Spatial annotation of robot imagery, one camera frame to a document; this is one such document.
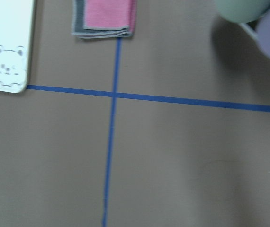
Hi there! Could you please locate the cream bear tray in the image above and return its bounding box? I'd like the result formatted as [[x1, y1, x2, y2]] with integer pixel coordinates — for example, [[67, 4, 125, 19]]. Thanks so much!
[[0, 0, 36, 93]]

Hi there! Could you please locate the white wire cup rack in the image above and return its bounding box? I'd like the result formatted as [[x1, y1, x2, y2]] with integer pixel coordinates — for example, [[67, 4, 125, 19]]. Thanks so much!
[[239, 22, 270, 71]]

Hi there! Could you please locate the green plastic cup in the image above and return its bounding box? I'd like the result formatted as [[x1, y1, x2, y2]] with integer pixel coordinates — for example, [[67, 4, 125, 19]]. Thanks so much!
[[214, 0, 270, 23]]

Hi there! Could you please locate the pink cloth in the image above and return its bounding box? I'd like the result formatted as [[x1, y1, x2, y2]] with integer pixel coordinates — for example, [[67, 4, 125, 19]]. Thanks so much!
[[83, 0, 137, 34]]

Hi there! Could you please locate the grey cloth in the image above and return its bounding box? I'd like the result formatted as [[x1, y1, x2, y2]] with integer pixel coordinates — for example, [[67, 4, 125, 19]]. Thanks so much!
[[72, 0, 133, 39]]

